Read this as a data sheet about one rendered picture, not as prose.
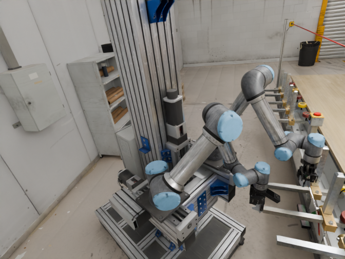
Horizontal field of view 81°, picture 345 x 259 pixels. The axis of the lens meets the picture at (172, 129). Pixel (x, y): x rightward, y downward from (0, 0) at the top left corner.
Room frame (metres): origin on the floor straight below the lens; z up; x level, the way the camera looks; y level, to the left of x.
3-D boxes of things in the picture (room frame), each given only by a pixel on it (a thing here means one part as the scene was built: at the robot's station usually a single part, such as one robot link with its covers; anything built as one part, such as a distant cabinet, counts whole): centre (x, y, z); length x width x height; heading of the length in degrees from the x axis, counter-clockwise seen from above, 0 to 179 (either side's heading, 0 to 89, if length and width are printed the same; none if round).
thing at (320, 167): (0.94, -0.88, 0.90); 0.03 x 0.03 x 0.48; 67
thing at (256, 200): (0.81, -0.44, 0.97); 0.09 x 0.08 x 0.12; 67
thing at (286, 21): (3.06, -1.81, 1.20); 0.15 x 0.12 x 1.00; 157
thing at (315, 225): (0.75, -0.78, 0.75); 0.26 x 0.01 x 0.10; 157
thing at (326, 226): (0.69, -0.78, 0.85); 0.13 x 0.06 x 0.05; 157
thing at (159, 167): (0.81, 0.11, 1.21); 0.13 x 0.12 x 0.14; 13
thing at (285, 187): (0.93, -0.81, 0.81); 0.43 x 0.03 x 0.04; 67
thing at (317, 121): (1.18, -0.98, 1.18); 0.07 x 0.07 x 0.08; 67
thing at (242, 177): (0.80, -0.34, 1.12); 0.11 x 0.11 x 0.08; 13
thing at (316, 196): (0.92, -0.87, 0.81); 0.13 x 0.06 x 0.05; 157
